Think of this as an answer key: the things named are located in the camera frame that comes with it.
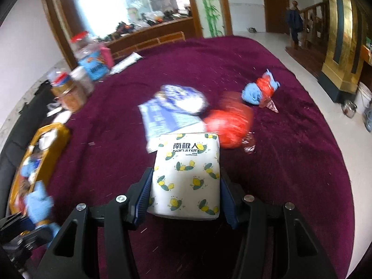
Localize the red plastic bag bundle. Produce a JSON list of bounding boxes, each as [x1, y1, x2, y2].
[[203, 91, 256, 153]]

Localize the dark jacket on post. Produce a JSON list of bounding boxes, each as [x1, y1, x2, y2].
[[286, 0, 303, 50]]

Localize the steel pot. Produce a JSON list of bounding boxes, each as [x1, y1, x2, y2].
[[342, 100, 357, 118]]

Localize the blue white patterned bag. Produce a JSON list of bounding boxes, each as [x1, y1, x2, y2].
[[138, 84, 209, 153]]

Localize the purple velvet tablecloth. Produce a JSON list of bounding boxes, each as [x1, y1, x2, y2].
[[47, 36, 354, 278]]

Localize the white towel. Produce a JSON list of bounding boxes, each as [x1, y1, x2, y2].
[[38, 129, 58, 150]]

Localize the gold pillar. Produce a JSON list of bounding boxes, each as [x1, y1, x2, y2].
[[318, 0, 367, 103]]

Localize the yellow gift box tray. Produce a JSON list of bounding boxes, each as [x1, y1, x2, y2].
[[8, 123, 71, 230]]

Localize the white paper strip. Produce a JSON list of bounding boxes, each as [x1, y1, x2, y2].
[[110, 52, 143, 75]]

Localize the blue snack jar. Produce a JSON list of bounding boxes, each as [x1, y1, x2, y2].
[[70, 31, 114, 81]]

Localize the wooden staircase railing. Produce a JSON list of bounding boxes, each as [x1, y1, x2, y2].
[[286, 0, 330, 79]]

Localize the white plastic bucket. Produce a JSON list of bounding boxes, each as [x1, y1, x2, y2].
[[354, 82, 371, 114]]

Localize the red lid peanut jar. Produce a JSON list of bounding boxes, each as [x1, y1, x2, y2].
[[47, 69, 87, 113]]

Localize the white lemon-print tissue pack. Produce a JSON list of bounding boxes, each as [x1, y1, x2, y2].
[[148, 132, 221, 220]]

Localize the light blue knitted cloth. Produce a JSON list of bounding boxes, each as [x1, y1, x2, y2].
[[19, 157, 60, 238]]

